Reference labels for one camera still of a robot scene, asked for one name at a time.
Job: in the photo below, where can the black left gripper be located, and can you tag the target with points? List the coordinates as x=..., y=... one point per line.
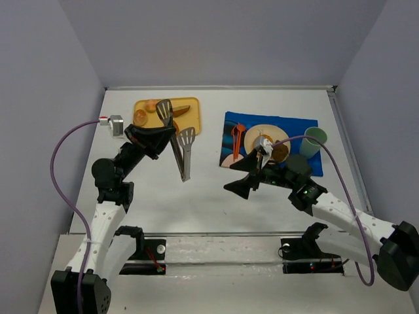
x=141, y=141

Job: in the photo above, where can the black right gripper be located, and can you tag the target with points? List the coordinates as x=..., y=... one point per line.
x=256, y=174

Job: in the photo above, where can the metal serving tongs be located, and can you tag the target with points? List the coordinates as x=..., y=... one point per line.
x=181, y=142

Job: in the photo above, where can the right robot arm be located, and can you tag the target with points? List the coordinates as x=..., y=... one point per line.
x=390, y=249

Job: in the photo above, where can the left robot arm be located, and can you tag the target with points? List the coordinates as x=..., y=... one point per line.
x=84, y=286

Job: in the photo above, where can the small brown bread roll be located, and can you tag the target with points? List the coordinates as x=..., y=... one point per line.
x=176, y=128

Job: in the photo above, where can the brown bread wedge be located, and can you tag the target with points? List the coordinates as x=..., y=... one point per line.
x=180, y=110

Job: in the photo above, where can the sugared round bun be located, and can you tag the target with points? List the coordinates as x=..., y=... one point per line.
x=140, y=117

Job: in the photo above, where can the yellow plastic tray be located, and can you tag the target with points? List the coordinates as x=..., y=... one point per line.
x=189, y=119

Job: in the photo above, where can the brown chocolate croissant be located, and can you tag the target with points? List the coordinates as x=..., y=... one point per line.
x=280, y=153

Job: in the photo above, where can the orange plastic spoon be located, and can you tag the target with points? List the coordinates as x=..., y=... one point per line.
x=234, y=143

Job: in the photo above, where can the orange plastic fork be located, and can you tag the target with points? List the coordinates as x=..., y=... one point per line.
x=240, y=129

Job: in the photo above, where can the beige patterned plate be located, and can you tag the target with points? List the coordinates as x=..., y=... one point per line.
x=276, y=133

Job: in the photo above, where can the green plastic cup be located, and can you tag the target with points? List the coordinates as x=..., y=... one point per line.
x=311, y=144

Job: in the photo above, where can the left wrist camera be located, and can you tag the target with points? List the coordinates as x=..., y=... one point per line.
x=115, y=125

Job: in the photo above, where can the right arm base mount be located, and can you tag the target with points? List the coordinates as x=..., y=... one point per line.
x=302, y=255

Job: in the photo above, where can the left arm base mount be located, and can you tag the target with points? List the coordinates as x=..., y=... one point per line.
x=148, y=257

